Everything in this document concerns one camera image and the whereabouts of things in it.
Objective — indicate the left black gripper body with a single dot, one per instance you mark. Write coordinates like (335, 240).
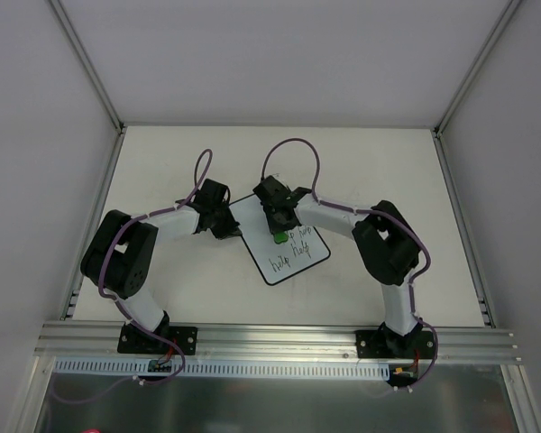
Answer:
(224, 223)

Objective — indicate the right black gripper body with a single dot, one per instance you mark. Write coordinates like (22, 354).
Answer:
(279, 221)

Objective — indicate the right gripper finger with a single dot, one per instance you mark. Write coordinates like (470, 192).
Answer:
(273, 223)
(291, 221)

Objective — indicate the green whiteboard eraser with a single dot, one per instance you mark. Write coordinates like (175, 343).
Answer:
(280, 238)

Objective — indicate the small black-framed whiteboard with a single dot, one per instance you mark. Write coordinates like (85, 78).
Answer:
(276, 263)

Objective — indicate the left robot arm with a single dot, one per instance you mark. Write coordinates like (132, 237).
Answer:
(118, 258)

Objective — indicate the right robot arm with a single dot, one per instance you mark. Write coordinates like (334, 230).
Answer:
(388, 247)

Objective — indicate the left aluminium frame post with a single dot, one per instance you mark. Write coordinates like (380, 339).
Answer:
(79, 49)

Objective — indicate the aluminium frame post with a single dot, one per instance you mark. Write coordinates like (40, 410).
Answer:
(79, 49)
(496, 32)

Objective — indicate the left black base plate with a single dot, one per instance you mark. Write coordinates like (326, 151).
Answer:
(133, 341)

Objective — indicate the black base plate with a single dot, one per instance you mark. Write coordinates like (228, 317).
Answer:
(133, 341)
(369, 345)

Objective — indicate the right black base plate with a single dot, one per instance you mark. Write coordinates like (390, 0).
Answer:
(369, 345)

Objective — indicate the aluminium mounting rail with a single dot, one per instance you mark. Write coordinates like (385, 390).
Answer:
(313, 344)

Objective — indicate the white slotted cable duct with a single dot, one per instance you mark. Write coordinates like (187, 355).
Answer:
(224, 369)

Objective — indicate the right aluminium frame post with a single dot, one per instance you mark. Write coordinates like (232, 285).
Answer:
(496, 32)

